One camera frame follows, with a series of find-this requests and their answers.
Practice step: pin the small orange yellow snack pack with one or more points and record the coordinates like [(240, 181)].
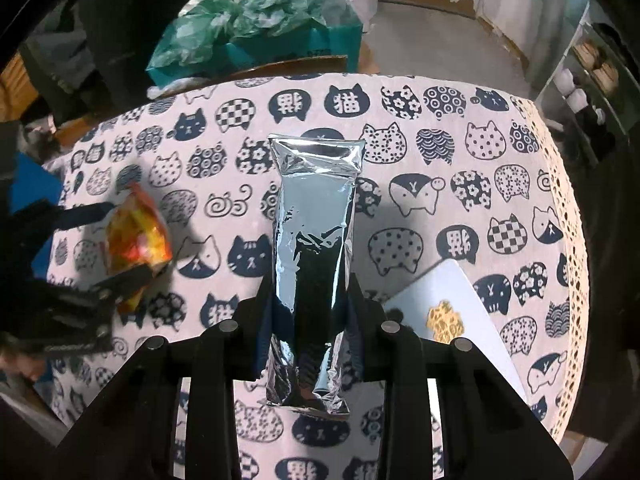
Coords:
[(136, 234)]

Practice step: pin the cat pattern tablecloth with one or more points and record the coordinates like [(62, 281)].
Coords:
[(453, 203)]

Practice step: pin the silver blue snack bar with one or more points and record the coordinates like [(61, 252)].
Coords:
[(312, 253)]

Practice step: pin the white smartphone with stickers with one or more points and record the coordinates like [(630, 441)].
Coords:
[(442, 305)]

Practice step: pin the blue cardboard shoe box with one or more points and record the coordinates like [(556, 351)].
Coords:
[(33, 195)]

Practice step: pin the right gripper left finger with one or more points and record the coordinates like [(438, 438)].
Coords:
[(129, 429)]

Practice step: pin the shoe rack with shoes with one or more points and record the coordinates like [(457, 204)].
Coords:
[(591, 100)]

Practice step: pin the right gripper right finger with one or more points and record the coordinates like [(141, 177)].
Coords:
[(488, 431)]

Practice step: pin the dark hanging jackets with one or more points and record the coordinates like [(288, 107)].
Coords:
[(90, 56)]

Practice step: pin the teal box with tissue paper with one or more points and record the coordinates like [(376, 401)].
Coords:
[(214, 39)]

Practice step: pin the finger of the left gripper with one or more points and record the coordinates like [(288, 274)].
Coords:
[(53, 217), (120, 287)]

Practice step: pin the person left hand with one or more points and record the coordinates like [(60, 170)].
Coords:
[(22, 364)]

